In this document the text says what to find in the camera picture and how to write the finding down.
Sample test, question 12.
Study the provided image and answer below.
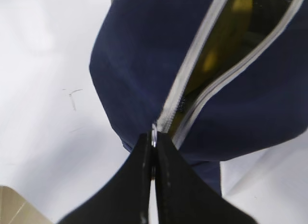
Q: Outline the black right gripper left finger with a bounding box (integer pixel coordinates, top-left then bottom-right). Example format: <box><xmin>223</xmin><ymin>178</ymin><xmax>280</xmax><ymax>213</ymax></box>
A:
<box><xmin>59</xmin><ymin>133</ymin><xmax>152</xmax><ymax>224</ymax></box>

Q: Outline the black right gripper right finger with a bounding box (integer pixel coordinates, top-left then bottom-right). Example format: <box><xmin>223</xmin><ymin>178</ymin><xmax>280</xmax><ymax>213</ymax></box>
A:
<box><xmin>155</xmin><ymin>133</ymin><xmax>256</xmax><ymax>224</ymax></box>

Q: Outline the yellow banana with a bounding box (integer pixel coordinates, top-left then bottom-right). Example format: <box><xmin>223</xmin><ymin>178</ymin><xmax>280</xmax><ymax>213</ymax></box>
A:
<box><xmin>168</xmin><ymin>0</ymin><xmax>253</xmax><ymax>136</ymax></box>

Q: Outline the navy blue lunch bag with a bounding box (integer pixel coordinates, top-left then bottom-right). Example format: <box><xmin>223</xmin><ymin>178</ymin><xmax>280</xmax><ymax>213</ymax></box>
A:
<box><xmin>89</xmin><ymin>0</ymin><xmax>308</xmax><ymax>193</ymax></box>

